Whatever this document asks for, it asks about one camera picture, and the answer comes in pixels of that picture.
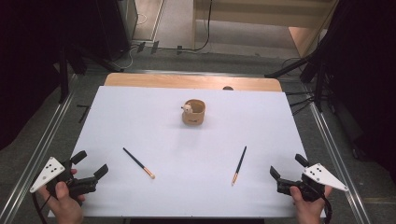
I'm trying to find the black curtain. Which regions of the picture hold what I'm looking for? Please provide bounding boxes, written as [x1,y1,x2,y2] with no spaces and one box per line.
[0,0,104,150]
[320,0,396,185]

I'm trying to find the wooden table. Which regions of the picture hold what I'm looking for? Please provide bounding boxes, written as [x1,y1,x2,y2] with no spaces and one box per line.
[104,72,283,93]

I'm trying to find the person's left hand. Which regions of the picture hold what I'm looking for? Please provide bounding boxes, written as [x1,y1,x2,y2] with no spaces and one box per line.
[36,168,87,224]

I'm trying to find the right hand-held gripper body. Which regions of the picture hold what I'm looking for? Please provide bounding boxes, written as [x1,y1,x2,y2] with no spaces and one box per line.
[276,162,349,203]

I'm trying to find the tan pen holder with bear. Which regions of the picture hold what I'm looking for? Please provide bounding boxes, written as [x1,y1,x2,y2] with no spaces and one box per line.
[180,98,206,127]

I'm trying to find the black cabinet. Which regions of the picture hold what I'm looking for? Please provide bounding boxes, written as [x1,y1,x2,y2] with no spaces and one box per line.
[92,0,139,62]

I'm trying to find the metal floor rail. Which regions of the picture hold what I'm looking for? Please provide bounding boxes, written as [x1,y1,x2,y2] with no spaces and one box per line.
[306,83,373,224]
[0,73,78,224]

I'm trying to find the dark blue pencil orange end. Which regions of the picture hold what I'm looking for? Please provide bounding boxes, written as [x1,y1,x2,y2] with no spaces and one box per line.
[122,147,156,180]

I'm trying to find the light wooden shelf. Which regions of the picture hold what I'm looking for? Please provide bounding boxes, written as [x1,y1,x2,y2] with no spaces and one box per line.
[192,0,339,59]

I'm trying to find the black floor cable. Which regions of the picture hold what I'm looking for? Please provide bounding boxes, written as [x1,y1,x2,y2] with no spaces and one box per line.
[155,0,214,53]

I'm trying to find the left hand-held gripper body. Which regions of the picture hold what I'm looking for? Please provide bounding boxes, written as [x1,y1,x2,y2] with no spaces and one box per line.
[30,157,99,200]

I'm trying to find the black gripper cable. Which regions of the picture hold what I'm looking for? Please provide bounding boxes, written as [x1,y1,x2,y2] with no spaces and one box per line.
[321,194,333,224]
[31,191,52,224]

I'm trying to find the dark blue pencil striped end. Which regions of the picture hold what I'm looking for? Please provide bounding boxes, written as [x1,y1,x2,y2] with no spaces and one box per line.
[231,146,248,187]

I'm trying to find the person's right hand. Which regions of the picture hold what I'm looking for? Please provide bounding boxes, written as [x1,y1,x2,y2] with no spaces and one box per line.
[289,185,333,224]

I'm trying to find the black metal stand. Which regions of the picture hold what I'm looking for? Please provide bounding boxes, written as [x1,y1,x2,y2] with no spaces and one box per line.
[57,43,124,105]
[264,46,331,113]

